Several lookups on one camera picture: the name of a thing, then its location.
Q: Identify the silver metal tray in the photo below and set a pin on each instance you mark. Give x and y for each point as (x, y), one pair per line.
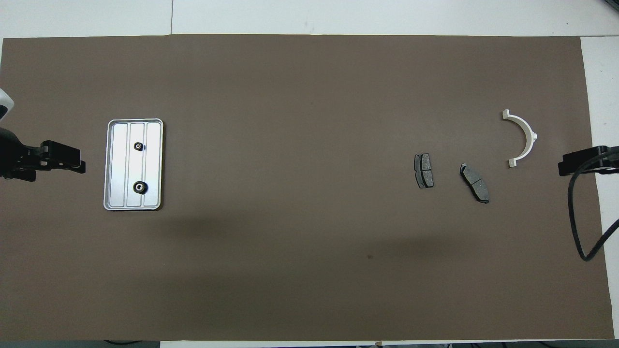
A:
(121, 164)

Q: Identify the large black bearing gear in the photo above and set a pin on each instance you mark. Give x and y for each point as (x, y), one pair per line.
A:
(140, 187)

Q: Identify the brown table mat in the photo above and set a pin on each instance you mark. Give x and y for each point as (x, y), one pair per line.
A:
(290, 266)

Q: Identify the white semicircular plastic bracket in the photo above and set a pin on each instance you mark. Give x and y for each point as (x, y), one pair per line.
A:
(528, 131)

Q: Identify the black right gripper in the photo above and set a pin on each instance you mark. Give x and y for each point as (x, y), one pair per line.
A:
(611, 158)

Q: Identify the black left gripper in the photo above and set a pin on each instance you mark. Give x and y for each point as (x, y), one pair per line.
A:
(17, 159)

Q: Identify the small black bearing gear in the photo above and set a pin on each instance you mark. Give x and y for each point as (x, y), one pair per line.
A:
(139, 146)

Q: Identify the long dark grey brake pad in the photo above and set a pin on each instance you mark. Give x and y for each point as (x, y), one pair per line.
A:
(475, 182)

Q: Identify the rectangular dark grey brake pad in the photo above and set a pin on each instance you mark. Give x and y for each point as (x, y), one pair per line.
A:
(424, 171)

